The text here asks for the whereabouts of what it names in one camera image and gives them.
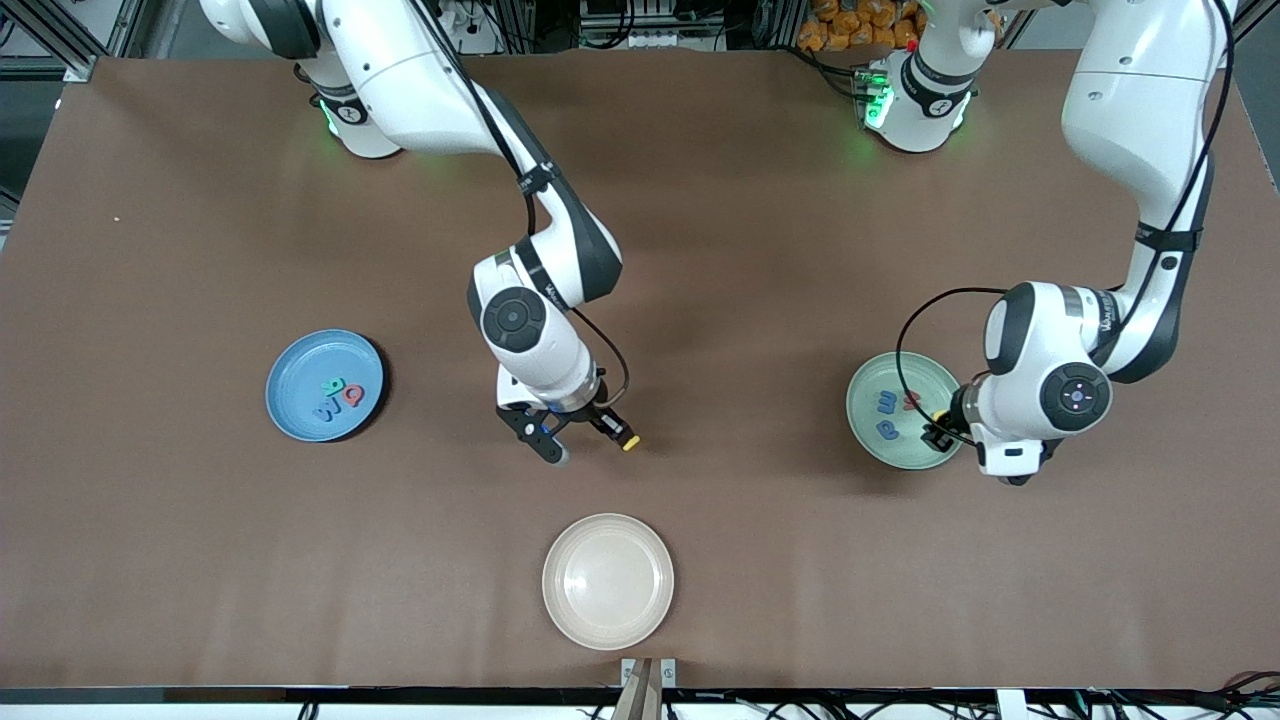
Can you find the white edge tag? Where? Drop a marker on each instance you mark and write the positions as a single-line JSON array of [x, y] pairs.
[[1010, 705]]

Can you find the red foam capital Q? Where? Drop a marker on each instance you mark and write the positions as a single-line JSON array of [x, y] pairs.
[[347, 397]]

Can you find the blue foam letter m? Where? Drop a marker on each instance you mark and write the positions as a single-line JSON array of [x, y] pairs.
[[886, 402]]

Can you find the aluminium frame post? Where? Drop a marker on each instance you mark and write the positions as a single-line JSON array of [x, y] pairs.
[[60, 45], [1255, 20]]

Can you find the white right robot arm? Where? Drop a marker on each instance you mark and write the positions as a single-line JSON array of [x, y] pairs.
[[420, 90]]

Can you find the orange bags pile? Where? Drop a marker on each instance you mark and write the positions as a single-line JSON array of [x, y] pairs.
[[850, 25]]

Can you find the beige plate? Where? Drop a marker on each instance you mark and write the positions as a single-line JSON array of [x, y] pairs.
[[608, 582]]

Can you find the metal table edge bracket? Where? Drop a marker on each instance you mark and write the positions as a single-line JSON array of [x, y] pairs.
[[668, 672]]

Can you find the blue foam letter a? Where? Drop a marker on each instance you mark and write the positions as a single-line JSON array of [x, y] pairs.
[[880, 431]]

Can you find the white electronics box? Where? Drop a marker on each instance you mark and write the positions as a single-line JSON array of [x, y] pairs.
[[650, 38]]

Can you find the blue foam capital W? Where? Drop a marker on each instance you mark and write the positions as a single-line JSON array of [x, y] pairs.
[[326, 411]]

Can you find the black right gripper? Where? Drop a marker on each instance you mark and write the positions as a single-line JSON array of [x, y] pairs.
[[592, 411]]

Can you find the brown table mat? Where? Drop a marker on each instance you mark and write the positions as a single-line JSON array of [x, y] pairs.
[[150, 550]]

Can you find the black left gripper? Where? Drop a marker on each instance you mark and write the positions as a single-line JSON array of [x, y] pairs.
[[955, 412]]

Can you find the tan wooden stick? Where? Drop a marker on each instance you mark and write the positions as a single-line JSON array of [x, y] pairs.
[[640, 700]]

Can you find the red foam letter w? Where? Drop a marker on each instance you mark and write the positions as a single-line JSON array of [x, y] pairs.
[[910, 401]]

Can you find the green plate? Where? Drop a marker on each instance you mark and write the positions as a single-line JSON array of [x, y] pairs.
[[870, 440]]

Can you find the teal foam capital R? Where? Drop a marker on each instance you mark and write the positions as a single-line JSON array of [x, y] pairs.
[[331, 386]]

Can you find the blue plate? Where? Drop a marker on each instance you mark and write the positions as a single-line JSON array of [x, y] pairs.
[[300, 385]]

